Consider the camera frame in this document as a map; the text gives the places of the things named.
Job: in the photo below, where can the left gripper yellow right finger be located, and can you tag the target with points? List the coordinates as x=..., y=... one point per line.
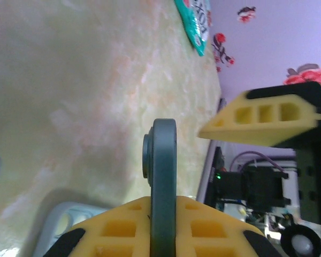
x=203, y=214

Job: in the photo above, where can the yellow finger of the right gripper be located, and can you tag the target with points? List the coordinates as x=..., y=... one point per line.
x=256, y=131

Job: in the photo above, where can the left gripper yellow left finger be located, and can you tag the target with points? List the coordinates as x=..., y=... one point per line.
x=117, y=214

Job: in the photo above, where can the light blue phone case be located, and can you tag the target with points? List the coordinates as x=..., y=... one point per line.
x=163, y=174
x=50, y=222

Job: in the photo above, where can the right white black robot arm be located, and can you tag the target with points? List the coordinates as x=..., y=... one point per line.
x=256, y=184

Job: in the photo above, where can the teal Fox's candy bag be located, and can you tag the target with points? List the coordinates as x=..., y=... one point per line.
x=195, y=24

